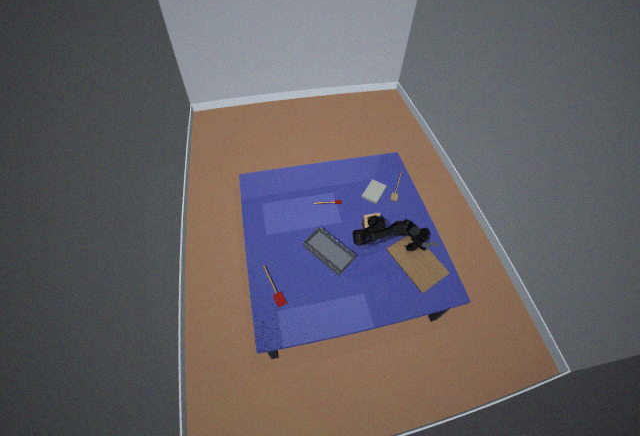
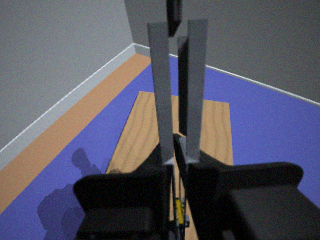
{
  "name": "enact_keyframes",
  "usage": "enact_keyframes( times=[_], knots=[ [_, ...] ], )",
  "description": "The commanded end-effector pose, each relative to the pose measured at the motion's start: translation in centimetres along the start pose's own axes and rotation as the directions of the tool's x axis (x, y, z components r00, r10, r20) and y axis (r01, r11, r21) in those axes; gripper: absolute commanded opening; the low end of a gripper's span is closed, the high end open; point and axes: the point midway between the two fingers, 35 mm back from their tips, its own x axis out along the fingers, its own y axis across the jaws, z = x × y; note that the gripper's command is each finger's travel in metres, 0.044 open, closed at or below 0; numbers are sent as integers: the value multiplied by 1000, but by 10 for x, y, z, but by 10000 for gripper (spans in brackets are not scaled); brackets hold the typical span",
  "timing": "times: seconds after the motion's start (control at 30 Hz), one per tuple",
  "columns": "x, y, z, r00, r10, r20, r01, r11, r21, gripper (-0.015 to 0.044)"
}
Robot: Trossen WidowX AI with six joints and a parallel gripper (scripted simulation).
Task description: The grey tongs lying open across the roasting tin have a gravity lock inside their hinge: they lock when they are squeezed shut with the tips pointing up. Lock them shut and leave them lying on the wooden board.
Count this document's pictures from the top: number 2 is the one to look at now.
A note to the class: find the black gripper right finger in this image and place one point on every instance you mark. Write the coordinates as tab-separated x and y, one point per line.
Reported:
210	179

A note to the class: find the light wooden board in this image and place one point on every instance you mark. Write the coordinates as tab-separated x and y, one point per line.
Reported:
140	136

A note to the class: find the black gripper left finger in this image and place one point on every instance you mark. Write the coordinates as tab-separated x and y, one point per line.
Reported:
149	185

